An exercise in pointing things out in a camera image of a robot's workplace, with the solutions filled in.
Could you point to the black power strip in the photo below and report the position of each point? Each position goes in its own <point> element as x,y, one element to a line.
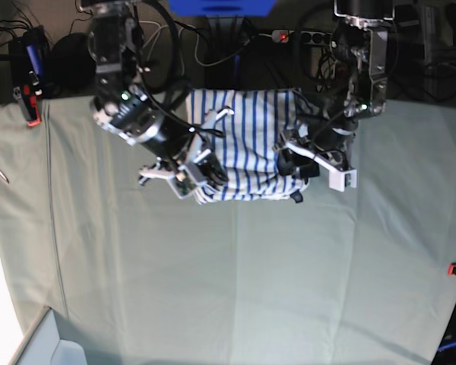
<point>306,37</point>

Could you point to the white bin at lower left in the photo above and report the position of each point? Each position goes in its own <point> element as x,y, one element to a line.
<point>43,344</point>

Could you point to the green table cloth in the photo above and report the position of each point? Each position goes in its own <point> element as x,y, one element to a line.
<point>138,276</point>

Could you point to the black round bag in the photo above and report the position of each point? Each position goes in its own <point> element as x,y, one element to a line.
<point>71,65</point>

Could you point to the orange clamp at left corner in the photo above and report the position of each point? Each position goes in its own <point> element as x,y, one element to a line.
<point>27,96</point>

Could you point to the blue white striped t-shirt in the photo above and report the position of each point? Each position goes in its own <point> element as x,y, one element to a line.
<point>246,152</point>

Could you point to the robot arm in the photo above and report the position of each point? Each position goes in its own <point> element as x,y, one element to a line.
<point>126,105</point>
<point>356,90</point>

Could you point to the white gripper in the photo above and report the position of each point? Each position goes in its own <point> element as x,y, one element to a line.
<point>188,163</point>
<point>298,158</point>

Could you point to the blue box on stand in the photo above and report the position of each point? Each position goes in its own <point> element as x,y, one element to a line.
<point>221,7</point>

